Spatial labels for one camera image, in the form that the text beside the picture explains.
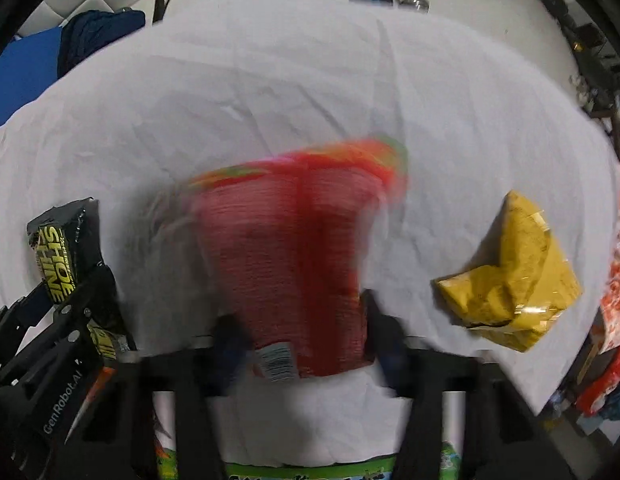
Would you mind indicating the black shoe shine packet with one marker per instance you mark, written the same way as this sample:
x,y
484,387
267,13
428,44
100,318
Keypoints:
x,y
65,265

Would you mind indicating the red orange patterned packets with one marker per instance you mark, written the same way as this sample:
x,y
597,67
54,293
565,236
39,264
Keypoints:
x,y
614,280

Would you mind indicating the white bed sheet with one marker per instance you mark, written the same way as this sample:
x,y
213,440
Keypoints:
x,y
290,100

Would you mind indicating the dark blue cloth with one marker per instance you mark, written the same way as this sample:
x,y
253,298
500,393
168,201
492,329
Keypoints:
x,y
92,35

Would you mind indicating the green printed packet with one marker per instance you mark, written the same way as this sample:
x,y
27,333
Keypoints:
x,y
310,467

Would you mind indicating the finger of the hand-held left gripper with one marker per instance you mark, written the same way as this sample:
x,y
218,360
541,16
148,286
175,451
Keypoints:
x,y
25,315

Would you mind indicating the blue cloth on chair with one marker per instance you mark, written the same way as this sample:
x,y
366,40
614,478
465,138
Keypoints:
x,y
20,75

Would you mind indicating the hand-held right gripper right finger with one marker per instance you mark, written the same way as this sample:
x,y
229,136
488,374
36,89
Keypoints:
x,y
389,350

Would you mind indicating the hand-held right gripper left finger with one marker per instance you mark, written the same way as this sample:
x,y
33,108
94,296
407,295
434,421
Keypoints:
x,y
229,355

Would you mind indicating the red snack packet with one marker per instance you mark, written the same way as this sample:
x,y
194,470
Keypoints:
x,y
295,260

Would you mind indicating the yellow plastic packet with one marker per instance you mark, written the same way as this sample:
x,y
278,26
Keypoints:
x,y
514,280

